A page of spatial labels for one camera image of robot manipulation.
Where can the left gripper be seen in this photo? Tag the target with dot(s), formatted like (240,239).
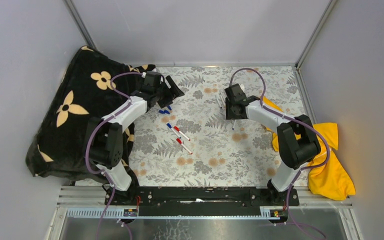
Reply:
(169,98)

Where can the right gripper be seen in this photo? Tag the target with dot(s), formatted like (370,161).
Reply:
(229,115)

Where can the black floral blanket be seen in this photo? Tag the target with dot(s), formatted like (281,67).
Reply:
(93,86)

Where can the blue capped marker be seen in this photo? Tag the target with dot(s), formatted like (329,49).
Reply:
(234,124)
(173,130)

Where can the yellow capped marker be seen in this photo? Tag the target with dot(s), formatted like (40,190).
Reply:
(218,97)

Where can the yellow cloth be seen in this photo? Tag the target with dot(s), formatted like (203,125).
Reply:
(330,180)

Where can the red capped marker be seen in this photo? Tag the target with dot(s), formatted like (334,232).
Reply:
(184,146)
(181,133)

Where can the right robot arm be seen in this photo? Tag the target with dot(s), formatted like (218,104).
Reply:
(297,142)

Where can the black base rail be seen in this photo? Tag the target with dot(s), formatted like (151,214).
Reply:
(153,201)

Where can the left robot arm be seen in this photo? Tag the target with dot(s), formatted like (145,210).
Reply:
(104,138)

